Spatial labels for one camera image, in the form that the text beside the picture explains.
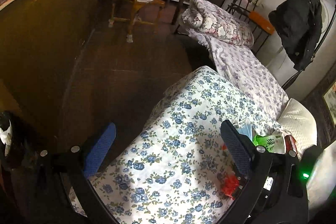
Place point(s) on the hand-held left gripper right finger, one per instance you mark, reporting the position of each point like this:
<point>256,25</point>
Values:
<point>236,150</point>

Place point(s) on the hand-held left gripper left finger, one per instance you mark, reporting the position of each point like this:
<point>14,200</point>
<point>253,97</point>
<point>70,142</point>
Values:
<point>101,148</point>

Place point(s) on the blue face mask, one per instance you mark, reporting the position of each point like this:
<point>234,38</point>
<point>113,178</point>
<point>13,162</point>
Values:
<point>246,130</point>

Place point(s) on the red plastic wrapper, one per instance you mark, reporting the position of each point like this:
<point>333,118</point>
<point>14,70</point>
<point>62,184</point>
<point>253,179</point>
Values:
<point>231,184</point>

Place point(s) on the green packet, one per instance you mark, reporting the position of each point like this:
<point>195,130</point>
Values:
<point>270,144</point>

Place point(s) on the white blanket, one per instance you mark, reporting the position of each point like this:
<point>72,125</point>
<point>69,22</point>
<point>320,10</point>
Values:
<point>323,174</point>

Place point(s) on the blue floral quilt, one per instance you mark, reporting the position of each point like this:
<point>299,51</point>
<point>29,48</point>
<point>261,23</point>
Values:
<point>183,161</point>

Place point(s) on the white quilted pillow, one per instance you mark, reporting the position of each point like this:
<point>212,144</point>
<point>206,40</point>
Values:
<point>296,119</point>

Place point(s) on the purple floral bed sheet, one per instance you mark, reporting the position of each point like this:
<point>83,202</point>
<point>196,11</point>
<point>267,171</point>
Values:
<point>249,74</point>

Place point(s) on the framed picture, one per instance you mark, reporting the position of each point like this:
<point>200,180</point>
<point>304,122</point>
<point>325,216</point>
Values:
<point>329,98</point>

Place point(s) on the black metal clothes rack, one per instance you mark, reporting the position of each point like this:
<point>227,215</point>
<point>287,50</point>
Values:
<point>291,79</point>

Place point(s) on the brown wooden cabinet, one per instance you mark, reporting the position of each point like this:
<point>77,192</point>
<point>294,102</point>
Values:
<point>39,43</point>

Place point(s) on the folded red floral quilt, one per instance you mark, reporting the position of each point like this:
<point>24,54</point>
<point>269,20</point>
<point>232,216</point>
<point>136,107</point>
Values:
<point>218,22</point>

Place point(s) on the black jacket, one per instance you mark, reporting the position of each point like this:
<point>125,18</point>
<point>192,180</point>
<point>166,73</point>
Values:
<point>299,24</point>

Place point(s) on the wooden chair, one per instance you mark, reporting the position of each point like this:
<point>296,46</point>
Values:
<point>132,3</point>

